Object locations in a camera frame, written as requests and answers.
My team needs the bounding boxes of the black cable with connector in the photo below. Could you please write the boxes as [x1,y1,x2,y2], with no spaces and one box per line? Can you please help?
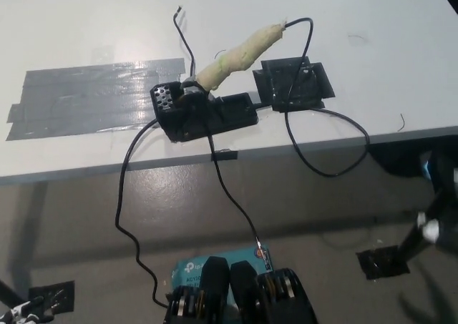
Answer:
[205,123,270,272]

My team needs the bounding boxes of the thin black upright wire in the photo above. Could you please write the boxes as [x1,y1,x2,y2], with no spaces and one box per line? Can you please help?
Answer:
[172,4,197,79]

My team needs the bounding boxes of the teal tp-link box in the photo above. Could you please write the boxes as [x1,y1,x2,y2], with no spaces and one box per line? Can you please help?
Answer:
[170,245,275,290]

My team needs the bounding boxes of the small black tape strip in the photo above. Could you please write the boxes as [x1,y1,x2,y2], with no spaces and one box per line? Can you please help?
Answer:
[210,150,239,162]

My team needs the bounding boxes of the black floor tape patch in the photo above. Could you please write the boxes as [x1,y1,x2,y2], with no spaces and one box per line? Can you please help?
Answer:
[356,245,411,280]
[28,280,76,313]

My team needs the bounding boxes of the black robot torso blocks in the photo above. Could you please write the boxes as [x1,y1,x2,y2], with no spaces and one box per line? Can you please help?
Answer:
[162,255,319,324]

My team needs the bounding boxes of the black table leg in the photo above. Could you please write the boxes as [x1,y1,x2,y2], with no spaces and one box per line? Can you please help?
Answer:
[396,191,445,265]
[0,277,30,305]

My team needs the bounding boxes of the cream soldering gun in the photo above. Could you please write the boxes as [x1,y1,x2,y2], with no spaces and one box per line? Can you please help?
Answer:
[180,22,288,97]

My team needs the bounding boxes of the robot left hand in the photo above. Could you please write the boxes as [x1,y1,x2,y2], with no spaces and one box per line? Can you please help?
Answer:
[0,295,55,324]

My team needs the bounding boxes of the black square plate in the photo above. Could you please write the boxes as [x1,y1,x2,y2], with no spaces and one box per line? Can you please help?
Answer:
[252,55,336,113]

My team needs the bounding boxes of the black soldering gun cable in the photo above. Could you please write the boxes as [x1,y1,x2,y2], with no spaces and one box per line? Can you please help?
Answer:
[284,17,371,177]

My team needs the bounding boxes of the grey duct tape patch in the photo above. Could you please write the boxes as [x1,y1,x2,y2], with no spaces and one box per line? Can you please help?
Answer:
[5,57,187,142]

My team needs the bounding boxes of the long black base cable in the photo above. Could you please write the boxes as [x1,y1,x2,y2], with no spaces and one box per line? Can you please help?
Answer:
[114,119,170,309]

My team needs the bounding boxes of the black soldering gun base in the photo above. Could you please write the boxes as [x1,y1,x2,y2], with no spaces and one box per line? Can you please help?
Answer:
[149,81,259,144]

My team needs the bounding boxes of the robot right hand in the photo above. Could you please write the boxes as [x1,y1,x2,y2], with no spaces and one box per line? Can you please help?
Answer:
[416,151,458,248]

